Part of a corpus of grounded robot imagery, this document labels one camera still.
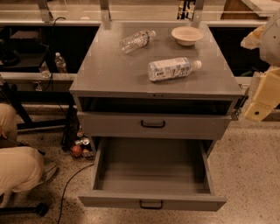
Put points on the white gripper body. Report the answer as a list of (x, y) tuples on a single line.
[(271, 44)]

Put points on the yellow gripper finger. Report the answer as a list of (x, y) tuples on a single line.
[(265, 99), (253, 40)]

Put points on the labelled clear plastic bottle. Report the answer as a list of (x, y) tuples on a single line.
[(168, 69)]

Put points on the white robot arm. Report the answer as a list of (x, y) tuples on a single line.
[(270, 44)]

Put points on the crumpled clear plastic bottle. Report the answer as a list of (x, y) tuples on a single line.
[(137, 40)]

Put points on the open grey lower drawer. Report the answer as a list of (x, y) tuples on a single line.
[(156, 174)]

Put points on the closed grey upper drawer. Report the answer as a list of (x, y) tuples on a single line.
[(205, 127)]

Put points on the upright water bottle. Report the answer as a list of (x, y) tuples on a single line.
[(60, 63)]

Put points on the white paper bowl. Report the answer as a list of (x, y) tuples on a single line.
[(186, 35)]

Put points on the grey metal cabinet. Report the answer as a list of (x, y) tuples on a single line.
[(138, 81)]

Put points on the silver can on floor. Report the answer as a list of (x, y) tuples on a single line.
[(82, 141)]

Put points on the black stand base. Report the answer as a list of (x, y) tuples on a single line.
[(40, 209)]

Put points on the person in beige trousers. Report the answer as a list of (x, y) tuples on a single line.
[(21, 167)]

